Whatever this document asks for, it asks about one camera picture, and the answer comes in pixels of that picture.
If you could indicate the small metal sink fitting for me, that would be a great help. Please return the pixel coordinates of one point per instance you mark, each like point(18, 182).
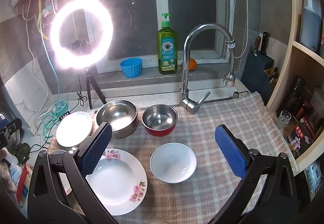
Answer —
point(238, 94)

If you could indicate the dark bottle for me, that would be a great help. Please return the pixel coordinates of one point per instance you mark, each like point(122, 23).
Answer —
point(295, 92)

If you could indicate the small drinking glass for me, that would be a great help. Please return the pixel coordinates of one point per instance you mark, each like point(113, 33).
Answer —
point(283, 120)

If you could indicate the plaid table cloth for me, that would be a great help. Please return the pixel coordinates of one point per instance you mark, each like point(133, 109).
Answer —
point(207, 117)

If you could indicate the plain white plate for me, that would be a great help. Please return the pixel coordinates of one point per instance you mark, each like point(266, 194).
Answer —
point(72, 129)

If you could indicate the large grey plastic jug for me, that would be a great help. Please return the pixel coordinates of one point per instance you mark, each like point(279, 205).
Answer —
point(311, 24)

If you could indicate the red stainless steel bowl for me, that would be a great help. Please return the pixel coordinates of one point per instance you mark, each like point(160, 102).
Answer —
point(159, 117)

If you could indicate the dark blue knife block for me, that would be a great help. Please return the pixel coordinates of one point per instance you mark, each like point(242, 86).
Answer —
point(257, 74)

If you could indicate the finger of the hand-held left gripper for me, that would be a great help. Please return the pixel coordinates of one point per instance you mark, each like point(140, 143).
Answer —
point(11, 129)

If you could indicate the floral white plate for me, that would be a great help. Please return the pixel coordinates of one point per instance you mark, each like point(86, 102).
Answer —
point(116, 183)

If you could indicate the chrome kitchen faucet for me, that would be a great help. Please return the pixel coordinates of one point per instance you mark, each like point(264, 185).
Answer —
point(186, 62)

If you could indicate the red and black box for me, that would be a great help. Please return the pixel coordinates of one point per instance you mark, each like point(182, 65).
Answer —
point(303, 133)

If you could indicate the large stainless steel bowl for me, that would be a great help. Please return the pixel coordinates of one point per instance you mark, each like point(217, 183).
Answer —
point(119, 112)

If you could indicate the white ceramic bowl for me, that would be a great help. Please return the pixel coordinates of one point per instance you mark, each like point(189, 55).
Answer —
point(173, 163)

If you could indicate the wooden shelf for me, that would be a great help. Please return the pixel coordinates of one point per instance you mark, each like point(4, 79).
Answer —
point(286, 67)

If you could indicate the green dish soap bottle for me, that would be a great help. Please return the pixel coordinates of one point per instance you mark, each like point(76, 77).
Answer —
point(167, 49)

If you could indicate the blue and white packet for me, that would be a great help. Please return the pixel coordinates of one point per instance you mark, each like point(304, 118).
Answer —
point(312, 176)

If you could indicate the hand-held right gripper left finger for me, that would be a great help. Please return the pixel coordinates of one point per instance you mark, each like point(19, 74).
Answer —
point(97, 148)

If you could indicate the red and white carton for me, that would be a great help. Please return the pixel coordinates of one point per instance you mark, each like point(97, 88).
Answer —
point(22, 183)

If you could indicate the black tripod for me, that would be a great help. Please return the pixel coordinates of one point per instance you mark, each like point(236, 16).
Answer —
point(88, 82)

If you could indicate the blue ribbed cup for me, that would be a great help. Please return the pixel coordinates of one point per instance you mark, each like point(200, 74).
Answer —
point(131, 68)

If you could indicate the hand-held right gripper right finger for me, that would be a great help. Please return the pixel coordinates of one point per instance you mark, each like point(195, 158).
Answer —
point(231, 153)

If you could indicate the orange fruit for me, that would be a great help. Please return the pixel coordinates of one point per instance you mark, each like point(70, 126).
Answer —
point(193, 64)

